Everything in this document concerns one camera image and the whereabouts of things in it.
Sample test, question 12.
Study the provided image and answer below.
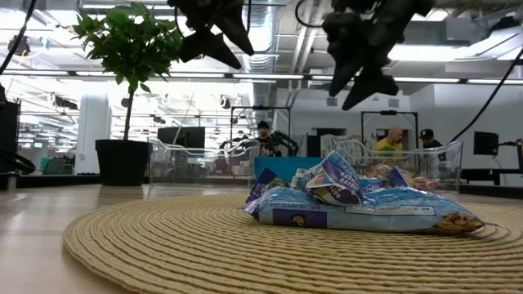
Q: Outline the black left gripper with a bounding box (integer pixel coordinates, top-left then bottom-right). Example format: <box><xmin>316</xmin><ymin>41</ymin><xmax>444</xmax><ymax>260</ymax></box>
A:
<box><xmin>167</xmin><ymin>0</ymin><xmax>255</xmax><ymax>70</ymax></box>

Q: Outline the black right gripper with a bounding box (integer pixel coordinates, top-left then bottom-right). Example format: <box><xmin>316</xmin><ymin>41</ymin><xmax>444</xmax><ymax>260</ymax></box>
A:
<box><xmin>322</xmin><ymin>0</ymin><xmax>434</xmax><ymax>111</ymax></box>

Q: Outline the green chocolate chip granola bar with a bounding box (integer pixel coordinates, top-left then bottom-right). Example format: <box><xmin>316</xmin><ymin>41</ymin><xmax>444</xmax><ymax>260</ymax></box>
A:
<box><xmin>364</xmin><ymin>163</ymin><xmax>394</xmax><ymax>180</ymax></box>

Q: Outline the green purple oatmeal raisin bar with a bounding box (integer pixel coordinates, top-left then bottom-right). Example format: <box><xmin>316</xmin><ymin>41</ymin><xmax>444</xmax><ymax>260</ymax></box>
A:
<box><xmin>302</xmin><ymin>150</ymin><xmax>364</xmax><ymax>206</ymax></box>

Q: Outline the small purple green granola bar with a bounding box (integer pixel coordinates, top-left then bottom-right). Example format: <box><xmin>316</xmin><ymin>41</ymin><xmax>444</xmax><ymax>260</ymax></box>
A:
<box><xmin>245</xmin><ymin>166</ymin><xmax>289</xmax><ymax>204</ymax></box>

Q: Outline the person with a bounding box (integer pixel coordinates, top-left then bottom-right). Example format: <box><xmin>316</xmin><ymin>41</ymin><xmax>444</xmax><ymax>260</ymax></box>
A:
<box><xmin>373</xmin><ymin>125</ymin><xmax>405</xmax><ymax>159</ymax></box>
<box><xmin>253</xmin><ymin>120</ymin><xmax>284</xmax><ymax>158</ymax></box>
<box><xmin>418</xmin><ymin>128</ymin><xmax>448</xmax><ymax>162</ymax></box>

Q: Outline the white draped sheet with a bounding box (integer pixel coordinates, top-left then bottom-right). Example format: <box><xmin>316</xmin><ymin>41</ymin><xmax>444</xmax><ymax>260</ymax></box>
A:
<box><xmin>320</xmin><ymin>133</ymin><xmax>352</xmax><ymax>158</ymax></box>

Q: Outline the green leafy plant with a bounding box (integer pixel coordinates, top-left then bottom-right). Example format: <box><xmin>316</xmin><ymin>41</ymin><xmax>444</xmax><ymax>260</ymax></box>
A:
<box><xmin>71</xmin><ymin>2</ymin><xmax>184</xmax><ymax>142</ymax></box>

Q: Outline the teal plastic tray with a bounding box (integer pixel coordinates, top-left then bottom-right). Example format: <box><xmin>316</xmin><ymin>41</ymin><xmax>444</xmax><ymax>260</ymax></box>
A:
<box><xmin>253</xmin><ymin>156</ymin><xmax>324</xmax><ymax>185</ymax></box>

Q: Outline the light blue oatmeal raisin bar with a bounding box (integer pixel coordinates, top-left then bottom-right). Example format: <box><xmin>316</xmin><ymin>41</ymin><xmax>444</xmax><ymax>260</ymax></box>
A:
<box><xmin>244</xmin><ymin>186</ymin><xmax>487</xmax><ymax>234</ymax></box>

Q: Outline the black monitor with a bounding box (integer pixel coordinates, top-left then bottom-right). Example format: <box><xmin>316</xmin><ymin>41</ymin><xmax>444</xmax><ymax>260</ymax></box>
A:
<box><xmin>473</xmin><ymin>131</ymin><xmax>500</xmax><ymax>156</ymax></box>

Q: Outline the black plant pot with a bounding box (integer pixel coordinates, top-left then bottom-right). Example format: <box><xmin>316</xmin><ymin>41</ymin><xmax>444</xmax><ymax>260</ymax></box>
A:
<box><xmin>95</xmin><ymin>139</ymin><xmax>150</xmax><ymax>188</ymax></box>

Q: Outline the round woven straw placemat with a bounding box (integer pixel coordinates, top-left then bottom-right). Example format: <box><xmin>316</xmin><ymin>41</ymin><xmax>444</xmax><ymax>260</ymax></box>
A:
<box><xmin>63</xmin><ymin>192</ymin><xmax>523</xmax><ymax>294</ymax></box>

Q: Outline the black metal frame stand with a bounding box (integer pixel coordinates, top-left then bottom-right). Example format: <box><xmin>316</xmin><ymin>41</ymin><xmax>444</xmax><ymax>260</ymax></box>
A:
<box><xmin>230</xmin><ymin>105</ymin><xmax>293</xmax><ymax>142</ymax></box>
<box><xmin>360</xmin><ymin>109</ymin><xmax>419</xmax><ymax>149</ymax></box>

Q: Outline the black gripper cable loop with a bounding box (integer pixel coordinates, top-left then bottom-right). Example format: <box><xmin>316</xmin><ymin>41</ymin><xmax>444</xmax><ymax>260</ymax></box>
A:
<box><xmin>294</xmin><ymin>0</ymin><xmax>328</xmax><ymax>29</ymax></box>

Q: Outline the black hanging cable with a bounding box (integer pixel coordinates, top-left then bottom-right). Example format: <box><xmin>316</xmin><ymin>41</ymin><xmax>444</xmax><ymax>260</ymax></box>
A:
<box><xmin>449</xmin><ymin>47</ymin><xmax>523</xmax><ymax>144</ymax></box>
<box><xmin>0</xmin><ymin>0</ymin><xmax>38</xmax><ymax>77</ymax></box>

